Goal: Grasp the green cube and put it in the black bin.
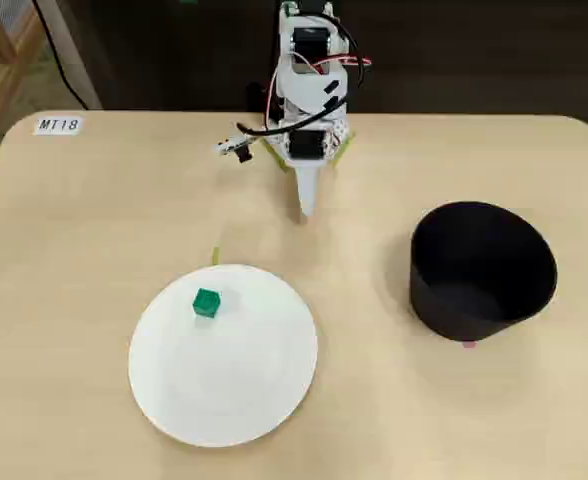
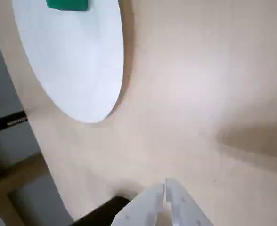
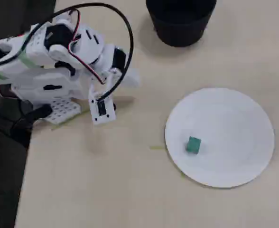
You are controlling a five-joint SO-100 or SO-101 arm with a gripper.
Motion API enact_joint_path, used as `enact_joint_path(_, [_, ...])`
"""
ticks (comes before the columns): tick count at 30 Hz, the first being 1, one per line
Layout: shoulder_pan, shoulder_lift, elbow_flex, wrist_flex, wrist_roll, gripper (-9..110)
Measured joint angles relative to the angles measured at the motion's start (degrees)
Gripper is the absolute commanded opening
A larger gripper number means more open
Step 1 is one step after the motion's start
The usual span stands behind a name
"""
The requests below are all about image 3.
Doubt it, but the black table clamp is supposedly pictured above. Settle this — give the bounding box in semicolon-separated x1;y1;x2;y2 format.
10;104;54;141

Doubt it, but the thick black camera cable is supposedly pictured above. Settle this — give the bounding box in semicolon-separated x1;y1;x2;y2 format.
0;2;134;100

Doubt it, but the white paper plate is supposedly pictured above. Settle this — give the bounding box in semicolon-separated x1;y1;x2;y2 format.
164;87;276;189

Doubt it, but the white fixed gripper finger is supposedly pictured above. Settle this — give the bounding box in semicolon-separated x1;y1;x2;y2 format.
120;68;141;88

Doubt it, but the green cube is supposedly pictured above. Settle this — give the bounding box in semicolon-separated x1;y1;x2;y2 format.
185;136;202;154

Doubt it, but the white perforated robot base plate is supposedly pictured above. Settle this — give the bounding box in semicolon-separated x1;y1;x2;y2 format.
45;98;81;124

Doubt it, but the black round bin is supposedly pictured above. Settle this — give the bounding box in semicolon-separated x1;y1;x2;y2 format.
145;0;217;48

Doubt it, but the white wrist camera board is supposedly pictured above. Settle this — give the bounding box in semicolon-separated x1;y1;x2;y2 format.
88;85;117;126

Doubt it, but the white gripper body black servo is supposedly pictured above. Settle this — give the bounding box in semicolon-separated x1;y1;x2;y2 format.
98;44;128;81

